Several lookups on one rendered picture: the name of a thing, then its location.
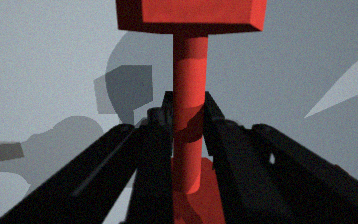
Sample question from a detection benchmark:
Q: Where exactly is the red dumbbell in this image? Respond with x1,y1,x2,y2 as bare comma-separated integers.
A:
115,0,267,224

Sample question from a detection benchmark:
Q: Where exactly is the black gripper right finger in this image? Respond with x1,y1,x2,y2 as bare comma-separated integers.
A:
203,91,358,224

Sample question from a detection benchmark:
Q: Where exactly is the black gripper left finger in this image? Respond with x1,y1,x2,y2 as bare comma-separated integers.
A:
0,91,175,224

